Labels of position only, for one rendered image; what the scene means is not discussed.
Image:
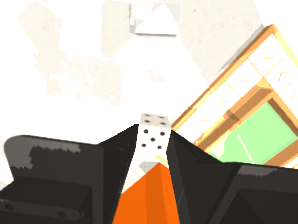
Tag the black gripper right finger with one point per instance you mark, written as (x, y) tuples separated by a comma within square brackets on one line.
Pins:
[(204, 186)]

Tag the white die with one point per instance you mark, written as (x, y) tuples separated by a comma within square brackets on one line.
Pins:
[(153, 133)]

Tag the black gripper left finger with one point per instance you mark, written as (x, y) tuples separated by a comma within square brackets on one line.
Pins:
[(103, 166)]

